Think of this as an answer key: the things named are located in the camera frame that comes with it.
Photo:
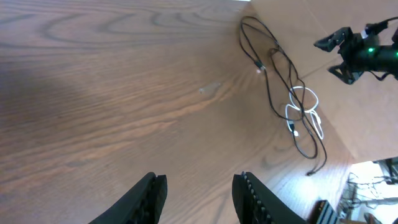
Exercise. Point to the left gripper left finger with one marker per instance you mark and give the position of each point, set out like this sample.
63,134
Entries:
142,204

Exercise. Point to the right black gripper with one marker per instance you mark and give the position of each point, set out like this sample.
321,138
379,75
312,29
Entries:
356,53

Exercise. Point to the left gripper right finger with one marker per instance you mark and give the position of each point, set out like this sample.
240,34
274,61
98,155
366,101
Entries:
254,203

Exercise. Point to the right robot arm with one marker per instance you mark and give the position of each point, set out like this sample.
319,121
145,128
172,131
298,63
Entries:
385,60

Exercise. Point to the clutter beyond table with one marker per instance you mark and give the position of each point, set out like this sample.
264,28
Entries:
367,195

